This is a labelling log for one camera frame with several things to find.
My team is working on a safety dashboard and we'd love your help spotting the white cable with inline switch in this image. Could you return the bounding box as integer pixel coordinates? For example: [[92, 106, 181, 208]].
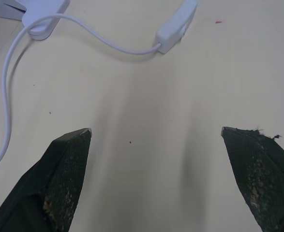
[[0, 14, 162, 174]]

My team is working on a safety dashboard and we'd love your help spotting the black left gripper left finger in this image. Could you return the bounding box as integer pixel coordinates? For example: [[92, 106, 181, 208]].
[[0, 128, 92, 232]]

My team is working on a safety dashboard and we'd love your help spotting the white box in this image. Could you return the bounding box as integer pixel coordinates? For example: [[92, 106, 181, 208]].
[[0, 0, 28, 21]]

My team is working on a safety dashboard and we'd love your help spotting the white inline cable switch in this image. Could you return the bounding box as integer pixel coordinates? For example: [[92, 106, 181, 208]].
[[155, 0, 200, 54]]

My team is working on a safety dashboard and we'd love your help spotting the white clamp base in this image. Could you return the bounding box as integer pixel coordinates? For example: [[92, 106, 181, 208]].
[[21, 0, 70, 41]]

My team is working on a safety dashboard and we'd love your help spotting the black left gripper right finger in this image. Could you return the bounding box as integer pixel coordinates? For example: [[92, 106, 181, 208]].
[[220, 126, 284, 232]]

